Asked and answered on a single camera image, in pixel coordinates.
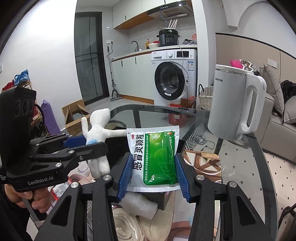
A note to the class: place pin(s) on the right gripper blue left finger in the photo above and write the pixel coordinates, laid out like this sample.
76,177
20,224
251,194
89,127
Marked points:
125,175

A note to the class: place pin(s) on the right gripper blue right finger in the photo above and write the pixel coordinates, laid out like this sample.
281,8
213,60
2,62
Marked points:
182,178

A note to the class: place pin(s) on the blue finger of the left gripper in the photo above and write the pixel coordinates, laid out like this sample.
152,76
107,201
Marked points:
76,154
73,142

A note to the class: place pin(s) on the white foam piece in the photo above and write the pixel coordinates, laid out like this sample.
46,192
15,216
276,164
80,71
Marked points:
137,205

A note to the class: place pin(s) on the white plush doll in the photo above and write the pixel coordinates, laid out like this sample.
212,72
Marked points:
98,133

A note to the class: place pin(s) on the red white wipes pack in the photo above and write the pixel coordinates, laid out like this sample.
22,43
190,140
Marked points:
58,190

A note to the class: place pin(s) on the green medicine sachet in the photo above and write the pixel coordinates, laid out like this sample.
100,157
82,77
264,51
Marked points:
153,151

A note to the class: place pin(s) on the left human hand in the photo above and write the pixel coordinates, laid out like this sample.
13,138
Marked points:
41,198

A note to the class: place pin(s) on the anime printed table mat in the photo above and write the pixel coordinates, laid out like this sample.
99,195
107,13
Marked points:
172,223

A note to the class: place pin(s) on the purple rolled mat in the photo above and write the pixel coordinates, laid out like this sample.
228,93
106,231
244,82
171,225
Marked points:
50,121

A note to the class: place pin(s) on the brown cardboard box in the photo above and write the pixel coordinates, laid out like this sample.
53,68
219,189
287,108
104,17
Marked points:
73,114

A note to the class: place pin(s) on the black cardboard box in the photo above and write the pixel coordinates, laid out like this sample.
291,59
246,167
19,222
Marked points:
118,147

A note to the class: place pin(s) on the wooden shoe rack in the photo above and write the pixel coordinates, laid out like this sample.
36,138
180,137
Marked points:
37,122

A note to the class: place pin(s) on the red box under table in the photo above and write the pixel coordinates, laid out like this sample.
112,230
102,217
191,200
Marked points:
179,119

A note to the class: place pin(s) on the white electric kettle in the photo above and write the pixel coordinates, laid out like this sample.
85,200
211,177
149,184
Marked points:
237,102

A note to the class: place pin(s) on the woven wicker basket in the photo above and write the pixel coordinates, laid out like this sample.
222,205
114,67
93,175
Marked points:
205,96

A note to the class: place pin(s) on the grey sofa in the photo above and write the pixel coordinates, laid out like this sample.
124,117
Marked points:
276,133

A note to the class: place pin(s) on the black glass door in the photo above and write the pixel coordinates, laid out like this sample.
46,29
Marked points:
89,56

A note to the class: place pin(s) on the kitchen faucet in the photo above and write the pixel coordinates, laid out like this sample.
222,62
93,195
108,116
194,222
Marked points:
135,45

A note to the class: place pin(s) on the white washing machine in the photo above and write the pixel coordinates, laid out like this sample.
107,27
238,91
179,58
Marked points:
175,75

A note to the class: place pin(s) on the grey cushion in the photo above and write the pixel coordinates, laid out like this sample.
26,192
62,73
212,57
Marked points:
274,89

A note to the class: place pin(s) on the black pressure cooker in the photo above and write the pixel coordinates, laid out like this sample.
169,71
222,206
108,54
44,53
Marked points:
168,37

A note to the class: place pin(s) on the pink clothing pile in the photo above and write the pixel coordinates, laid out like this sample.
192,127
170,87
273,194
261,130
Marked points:
236,64

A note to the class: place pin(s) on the black clothing on sofa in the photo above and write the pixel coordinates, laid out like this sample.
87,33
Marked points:
288,90

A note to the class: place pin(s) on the white wifi router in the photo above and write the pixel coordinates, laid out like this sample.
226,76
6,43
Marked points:
172,24

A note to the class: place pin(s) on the range hood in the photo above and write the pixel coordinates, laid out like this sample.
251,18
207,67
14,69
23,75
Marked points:
171,11

